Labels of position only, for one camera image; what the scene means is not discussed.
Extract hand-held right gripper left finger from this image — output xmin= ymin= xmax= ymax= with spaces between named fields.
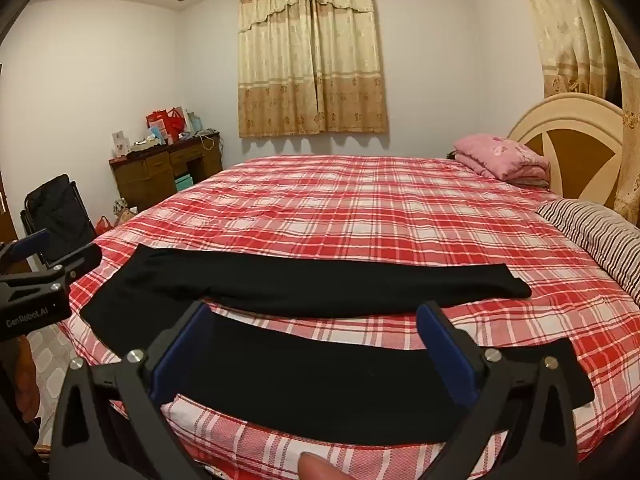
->
xmin=50 ymin=301 xmax=216 ymax=480

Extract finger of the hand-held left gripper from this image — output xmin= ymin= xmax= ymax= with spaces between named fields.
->
xmin=30 ymin=242 xmax=102 ymax=292
xmin=0 ymin=228 xmax=51 ymax=276

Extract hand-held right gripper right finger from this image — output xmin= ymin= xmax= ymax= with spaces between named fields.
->
xmin=416 ymin=301 xmax=591 ymax=480

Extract black pants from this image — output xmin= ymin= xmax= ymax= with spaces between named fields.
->
xmin=80 ymin=244 xmax=596 ymax=448

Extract brown wooden door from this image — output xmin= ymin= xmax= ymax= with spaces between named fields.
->
xmin=0 ymin=180 xmax=26 ymax=261

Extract black folding chair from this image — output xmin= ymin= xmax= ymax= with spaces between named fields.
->
xmin=20 ymin=174 xmax=98 ymax=266

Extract patterned bag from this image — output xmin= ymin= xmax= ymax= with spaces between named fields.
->
xmin=112 ymin=199 xmax=136 ymax=226

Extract orange red cloth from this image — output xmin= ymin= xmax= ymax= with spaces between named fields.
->
xmin=12 ymin=335 xmax=42 ymax=428

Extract brown wooden desk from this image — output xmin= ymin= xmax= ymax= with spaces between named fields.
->
xmin=109 ymin=132 xmax=223 ymax=211

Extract red gift bag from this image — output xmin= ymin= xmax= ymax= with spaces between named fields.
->
xmin=146 ymin=107 xmax=187 ymax=138

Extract bed with red plaid sheet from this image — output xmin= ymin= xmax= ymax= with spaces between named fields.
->
xmin=57 ymin=155 xmax=640 ymax=480

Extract striped pillow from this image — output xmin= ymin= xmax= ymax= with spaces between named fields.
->
xmin=535 ymin=198 xmax=640 ymax=306

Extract pink folded blanket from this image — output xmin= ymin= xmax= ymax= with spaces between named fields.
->
xmin=452 ymin=133 xmax=551 ymax=188

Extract cream wooden headboard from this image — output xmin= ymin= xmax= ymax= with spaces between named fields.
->
xmin=506 ymin=92 xmax=626 ymax=211

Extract beige patterned window curtain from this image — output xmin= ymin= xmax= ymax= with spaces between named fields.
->
xmin=237 ymin=0 xmax=390 ymax=139

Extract beige patterned side curtain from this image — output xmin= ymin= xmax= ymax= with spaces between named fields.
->
xmin=515 ymin=0 xmax=640 ymax=228

